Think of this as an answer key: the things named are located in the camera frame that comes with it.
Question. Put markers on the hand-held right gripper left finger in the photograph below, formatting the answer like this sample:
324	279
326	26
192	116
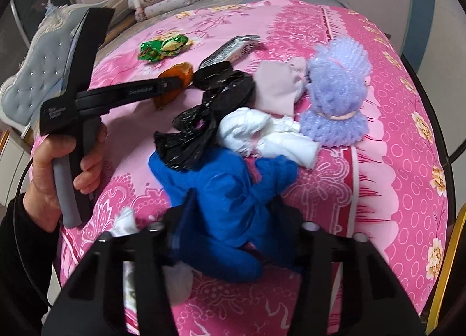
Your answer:
182	221

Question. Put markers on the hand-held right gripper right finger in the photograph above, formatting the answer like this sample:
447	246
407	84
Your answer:
284	220

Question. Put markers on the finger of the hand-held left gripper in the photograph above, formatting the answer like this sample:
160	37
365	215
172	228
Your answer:
145	90

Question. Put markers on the orange peel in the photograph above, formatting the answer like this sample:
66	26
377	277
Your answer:
178	75

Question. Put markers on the green candy wrapper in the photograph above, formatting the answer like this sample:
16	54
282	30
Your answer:
164	48

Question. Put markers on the blue plastic bag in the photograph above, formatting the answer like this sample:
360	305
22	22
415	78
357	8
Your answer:
225	194

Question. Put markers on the black plastic bag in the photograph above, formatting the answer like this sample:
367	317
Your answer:
204	117

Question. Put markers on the white cloth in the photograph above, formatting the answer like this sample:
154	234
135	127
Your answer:
269	134

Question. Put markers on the purple foam fruit net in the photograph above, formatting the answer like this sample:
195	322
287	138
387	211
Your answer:
335	92

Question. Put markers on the person's left forearm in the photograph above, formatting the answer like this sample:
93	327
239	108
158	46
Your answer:
25	266

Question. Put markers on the person's left hand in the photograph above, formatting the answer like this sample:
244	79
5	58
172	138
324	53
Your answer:
43	183

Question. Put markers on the grey tufted headboard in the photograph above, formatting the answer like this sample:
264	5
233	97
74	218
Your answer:
40	62

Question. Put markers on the white crumpled tissue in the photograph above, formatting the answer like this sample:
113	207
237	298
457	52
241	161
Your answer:
125	221

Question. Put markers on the silver black snack wrapper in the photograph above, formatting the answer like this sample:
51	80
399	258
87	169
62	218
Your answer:
233	50

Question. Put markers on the pink floral bed sheet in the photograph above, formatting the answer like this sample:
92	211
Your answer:
382	139

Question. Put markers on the pale pink cloth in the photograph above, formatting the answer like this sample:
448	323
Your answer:
278	84

